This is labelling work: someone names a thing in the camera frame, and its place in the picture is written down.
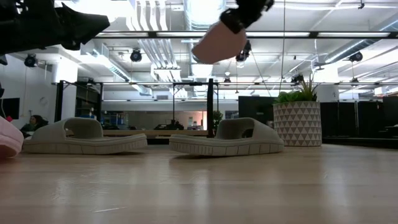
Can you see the black ceiling spotlight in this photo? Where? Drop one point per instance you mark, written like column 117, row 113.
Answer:
column 356, row 57
column 244, row 53
column 30, row 61
column 136, row 56

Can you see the person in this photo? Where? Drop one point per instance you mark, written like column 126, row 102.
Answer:
column 33, row 124

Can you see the pink rubber slide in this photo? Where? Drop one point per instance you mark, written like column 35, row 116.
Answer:
column 217, row 46
column 9, row 140

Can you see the grey rubber slide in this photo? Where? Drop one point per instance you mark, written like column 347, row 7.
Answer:
column 84, row 144
column 230, row 146

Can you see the black cabinet panel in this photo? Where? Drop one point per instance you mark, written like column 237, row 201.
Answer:
column 255, row 109

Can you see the black office partition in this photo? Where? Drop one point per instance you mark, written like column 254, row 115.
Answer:
column 357, row 118

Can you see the succulent in triangle-patterned pot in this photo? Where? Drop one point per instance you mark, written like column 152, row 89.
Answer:
column 297, row 124

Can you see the small green background plant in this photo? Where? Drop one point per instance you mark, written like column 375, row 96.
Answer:
column 217, row 117

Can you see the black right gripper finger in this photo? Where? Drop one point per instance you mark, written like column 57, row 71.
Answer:
column 234, row 20

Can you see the black wall screen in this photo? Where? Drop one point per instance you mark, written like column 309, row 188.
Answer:
column 10, row 108

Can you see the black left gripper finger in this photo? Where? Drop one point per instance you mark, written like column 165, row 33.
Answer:
column 81, row 26

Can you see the black metal rig frame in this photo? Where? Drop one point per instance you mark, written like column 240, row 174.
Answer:
column 152, row 34

